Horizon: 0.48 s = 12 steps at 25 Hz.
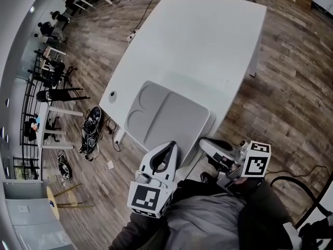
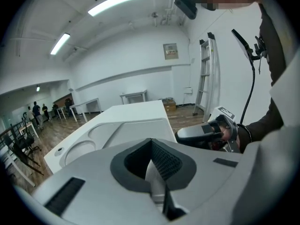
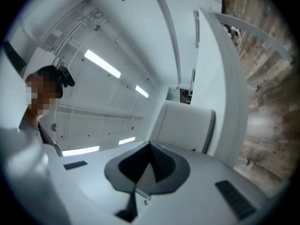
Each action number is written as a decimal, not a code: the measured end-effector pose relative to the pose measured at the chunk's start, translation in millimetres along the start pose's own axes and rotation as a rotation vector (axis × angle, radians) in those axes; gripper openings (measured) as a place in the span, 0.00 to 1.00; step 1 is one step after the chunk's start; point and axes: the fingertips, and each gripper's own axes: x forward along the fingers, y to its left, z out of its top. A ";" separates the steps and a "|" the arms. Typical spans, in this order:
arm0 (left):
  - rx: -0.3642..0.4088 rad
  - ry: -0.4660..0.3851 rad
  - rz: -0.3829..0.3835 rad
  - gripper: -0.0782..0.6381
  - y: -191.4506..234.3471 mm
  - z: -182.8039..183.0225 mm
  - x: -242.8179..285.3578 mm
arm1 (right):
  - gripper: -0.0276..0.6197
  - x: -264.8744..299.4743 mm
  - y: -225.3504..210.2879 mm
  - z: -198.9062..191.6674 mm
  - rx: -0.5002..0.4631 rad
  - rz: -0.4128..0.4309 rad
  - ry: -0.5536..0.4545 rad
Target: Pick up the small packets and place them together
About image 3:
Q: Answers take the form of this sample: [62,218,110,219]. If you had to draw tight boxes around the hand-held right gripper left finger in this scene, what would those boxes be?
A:
[4,129,152,225]

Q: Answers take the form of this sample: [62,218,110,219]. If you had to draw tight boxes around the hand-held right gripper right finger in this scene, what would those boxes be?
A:
[128,141,280,225]

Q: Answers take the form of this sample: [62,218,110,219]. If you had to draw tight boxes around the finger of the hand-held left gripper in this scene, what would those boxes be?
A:
[1,41,27,130]

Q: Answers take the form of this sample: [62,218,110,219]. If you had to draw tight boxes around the person's head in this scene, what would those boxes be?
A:
[24,65,64,117]

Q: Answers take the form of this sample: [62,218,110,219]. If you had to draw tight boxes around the person's grey clothed torso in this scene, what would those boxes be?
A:
[18,112,64,157]

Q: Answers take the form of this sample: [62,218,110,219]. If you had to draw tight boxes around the ceiling light panel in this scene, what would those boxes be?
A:
[83,49,122,79]
[61,145,100,157]
[135,85,150,98]
[118,136,136,146]

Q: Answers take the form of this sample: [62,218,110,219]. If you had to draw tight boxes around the grey compartment tray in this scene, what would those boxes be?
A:
[149,99,217,155]

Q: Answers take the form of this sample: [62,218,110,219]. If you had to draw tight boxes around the white ceiling pipes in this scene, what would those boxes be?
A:
[38,7,110,56]

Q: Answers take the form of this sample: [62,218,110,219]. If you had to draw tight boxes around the black head-mounted camera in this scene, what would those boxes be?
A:
[57,65,76,89]

